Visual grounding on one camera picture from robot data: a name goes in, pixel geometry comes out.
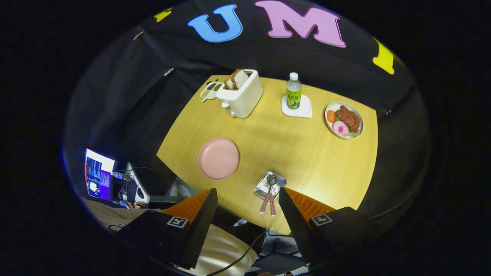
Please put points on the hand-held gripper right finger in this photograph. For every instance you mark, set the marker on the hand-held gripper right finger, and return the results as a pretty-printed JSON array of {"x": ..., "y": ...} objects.
[{"x": 295, "y": 222}]

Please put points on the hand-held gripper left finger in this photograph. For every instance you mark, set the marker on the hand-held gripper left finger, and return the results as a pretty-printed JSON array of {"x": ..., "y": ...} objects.
[{"x": 203, "y": 222}]

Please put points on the beige cloth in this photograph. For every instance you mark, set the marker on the beige cloth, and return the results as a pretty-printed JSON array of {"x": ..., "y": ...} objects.
[{"x": 226, "y": 249}]

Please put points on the pink plate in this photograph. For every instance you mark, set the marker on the pink plate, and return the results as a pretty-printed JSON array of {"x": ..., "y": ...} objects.
[{"x": 218, "y": 159}]

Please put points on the white food plate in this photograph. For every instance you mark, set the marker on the white food plate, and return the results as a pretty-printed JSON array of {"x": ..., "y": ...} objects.
[{"x": 330, "y": 128}]

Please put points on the pink round food slice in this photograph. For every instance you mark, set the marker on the pink round food slice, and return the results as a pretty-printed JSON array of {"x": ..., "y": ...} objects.
[{"x": 340, "y": 128}]

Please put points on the white square coaster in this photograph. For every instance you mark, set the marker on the white square coaster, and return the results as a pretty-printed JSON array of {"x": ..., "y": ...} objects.
[{"x": 306, "y": 111}]

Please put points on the orange carrot slice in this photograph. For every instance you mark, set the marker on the orange carrot slice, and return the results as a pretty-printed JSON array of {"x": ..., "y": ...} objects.
[{"x": 331, "y": 116}]

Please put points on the open laptop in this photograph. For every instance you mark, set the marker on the open laptop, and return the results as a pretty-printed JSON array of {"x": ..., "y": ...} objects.
[{"x": 99, "y": 176}]

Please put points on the fried meat piece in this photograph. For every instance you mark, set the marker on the fried meat piece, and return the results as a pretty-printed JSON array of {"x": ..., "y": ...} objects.
[{"x": 349, "y": 119}]

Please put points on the cream toaster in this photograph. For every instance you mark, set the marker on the cream toaster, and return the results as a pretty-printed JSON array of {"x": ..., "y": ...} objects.
[{"x": 241, "y": 101}]

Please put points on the green tea bottle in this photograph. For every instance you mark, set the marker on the green tea bottle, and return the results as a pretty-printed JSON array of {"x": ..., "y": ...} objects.
[{"x": 294, "y": 94}]

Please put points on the white divided bean dish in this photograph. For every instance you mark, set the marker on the white divided bean dish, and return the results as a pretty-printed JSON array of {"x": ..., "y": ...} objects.
[{"x": 209, "y": 92}]

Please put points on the toast bread slice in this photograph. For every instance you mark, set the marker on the toast bread slice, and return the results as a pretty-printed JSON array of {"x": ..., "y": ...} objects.
[
  {"x": 229, "y": 84},
  {"x": 240, "y": 78}
]

